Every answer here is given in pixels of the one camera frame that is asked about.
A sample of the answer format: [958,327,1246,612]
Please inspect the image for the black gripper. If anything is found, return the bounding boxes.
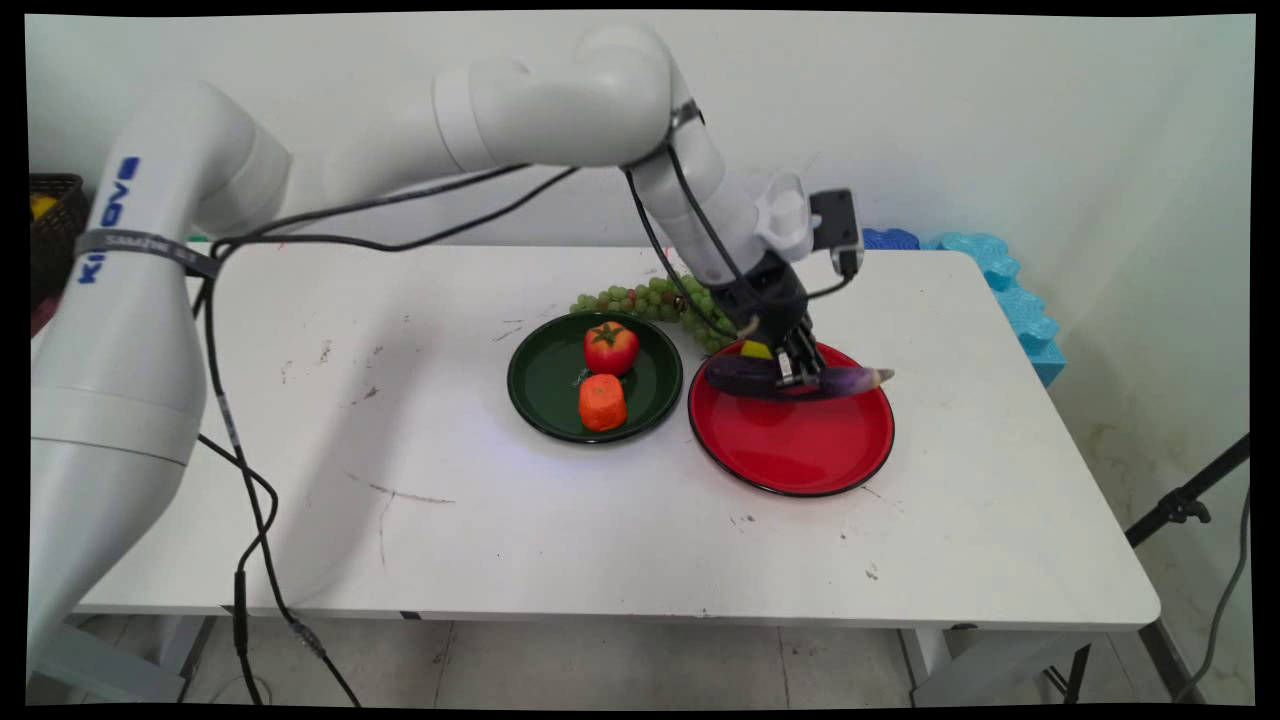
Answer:
[714,250,828,392]

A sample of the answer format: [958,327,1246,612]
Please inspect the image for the purple eggplant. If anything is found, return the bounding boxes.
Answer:
[705,353,895,403]

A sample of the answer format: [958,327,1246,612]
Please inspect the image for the red plate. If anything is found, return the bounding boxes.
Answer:
[688,340,896,498]

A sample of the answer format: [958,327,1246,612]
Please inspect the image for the green grape bunch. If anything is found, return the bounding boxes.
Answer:
[570,271,743,354]

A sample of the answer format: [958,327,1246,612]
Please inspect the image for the red tomato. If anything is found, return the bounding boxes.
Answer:
[584,320,641,378]

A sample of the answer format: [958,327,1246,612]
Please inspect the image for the orange carrot piece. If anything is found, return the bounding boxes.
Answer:
[579,373,629,433]

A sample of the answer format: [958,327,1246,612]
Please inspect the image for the light blue foam mat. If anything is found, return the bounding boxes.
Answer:
[920,232,1068,388]

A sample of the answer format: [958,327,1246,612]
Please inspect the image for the dark green plate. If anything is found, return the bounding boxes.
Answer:
[507,311,686,445]

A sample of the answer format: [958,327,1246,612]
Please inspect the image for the black tripod stand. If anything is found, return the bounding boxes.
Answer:
[1045,432,1251,706]

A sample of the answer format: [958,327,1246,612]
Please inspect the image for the black woven basket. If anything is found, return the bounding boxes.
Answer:
[28,173,89,311]

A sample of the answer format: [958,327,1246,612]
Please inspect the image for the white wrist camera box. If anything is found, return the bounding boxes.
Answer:
[809,187,865,280]

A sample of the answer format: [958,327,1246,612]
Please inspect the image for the black camera cable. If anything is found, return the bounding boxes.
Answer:
[205,145,859,706]

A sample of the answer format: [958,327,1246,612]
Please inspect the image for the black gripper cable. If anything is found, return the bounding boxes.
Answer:
[190,165,746,691]

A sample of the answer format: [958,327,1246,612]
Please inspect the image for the grey hanging cable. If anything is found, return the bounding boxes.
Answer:
[1172,485,1252,703]

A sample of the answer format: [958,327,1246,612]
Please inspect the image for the grey velcro strap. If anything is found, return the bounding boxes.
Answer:
[75,229,222,280]

